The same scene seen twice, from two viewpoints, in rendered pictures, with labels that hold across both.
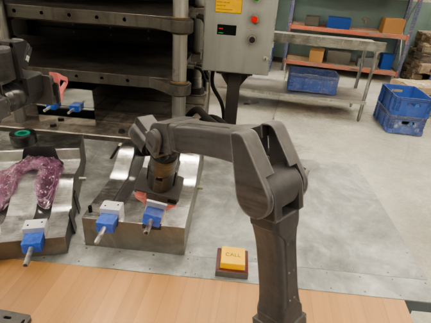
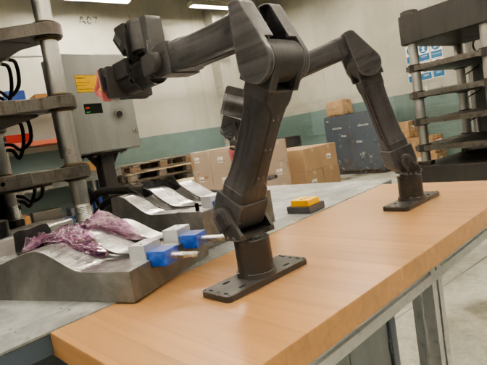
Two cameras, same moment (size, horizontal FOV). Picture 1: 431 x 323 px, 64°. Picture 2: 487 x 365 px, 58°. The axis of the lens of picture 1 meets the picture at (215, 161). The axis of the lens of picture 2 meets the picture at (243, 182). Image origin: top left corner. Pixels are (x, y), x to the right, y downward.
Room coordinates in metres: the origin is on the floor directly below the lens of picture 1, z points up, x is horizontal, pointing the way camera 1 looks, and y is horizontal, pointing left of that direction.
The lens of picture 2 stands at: (-0.04, 1.01, 1.05)
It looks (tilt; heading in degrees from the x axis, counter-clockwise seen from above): 6 degrees down; 310
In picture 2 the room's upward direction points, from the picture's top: 9 degrees counter-clockwise
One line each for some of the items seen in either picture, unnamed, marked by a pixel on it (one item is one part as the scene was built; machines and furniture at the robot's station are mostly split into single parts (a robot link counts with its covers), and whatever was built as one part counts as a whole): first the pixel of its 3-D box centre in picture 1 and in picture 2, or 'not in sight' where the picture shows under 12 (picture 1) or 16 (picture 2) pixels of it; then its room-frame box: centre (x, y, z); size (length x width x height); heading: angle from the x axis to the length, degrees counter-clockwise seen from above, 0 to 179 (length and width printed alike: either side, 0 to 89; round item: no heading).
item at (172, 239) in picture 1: (155, 179); (177, 208); (0.93, 0.18, 0.87); 0.50 x 0.26 x 0.14; 178
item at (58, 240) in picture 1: (30, 186); (76, 252); (0.86, 0.54, 0.86); 0.50 x 0.26 x 0.11; 15
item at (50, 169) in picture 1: (30, 173); (76, 232); (0.86, 0.54, 0.90); 0.26 x 0.18 x 0.08; 15
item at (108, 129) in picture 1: (86, 105); not in sight; (1.84, 0.75, 0.76); 1.30 x 0.84 x 0.07; 88
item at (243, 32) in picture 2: not in sight; (217, 61); (0.45, 0.45, 1.17); 0.30 x 0.09 x 0.12; 174
